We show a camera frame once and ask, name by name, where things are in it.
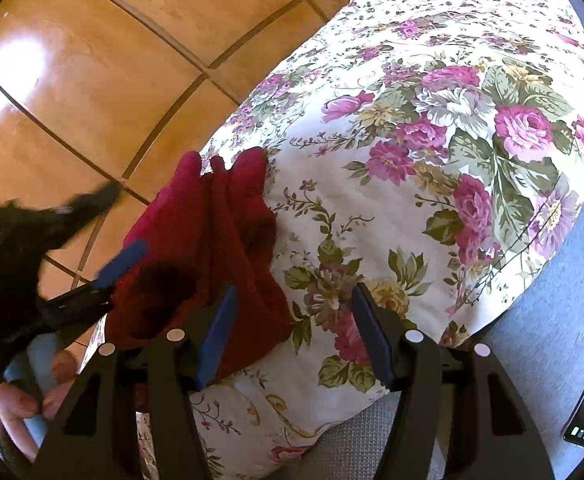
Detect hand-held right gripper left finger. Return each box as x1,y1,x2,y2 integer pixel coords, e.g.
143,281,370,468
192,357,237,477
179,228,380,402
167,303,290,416
46,285,241,480

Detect floral bedspread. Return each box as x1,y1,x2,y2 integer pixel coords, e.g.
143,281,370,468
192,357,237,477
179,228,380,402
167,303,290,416
78,0,584,480

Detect person's left hand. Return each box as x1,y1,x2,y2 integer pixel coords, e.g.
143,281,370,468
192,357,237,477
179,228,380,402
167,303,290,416
0,350,81,435

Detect grey woven seat fabric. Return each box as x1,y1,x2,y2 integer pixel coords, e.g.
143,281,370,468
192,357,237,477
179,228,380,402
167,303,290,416
292,390,448,480

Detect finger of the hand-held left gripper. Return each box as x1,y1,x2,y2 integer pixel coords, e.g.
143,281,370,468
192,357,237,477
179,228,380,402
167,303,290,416
56,182,123,242
36,239,151,332

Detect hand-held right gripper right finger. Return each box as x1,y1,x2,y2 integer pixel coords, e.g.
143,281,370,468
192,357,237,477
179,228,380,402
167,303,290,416
351,282,556,480

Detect dark red knitted sweater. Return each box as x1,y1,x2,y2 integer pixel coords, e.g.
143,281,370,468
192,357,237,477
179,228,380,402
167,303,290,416
108,147,293,382

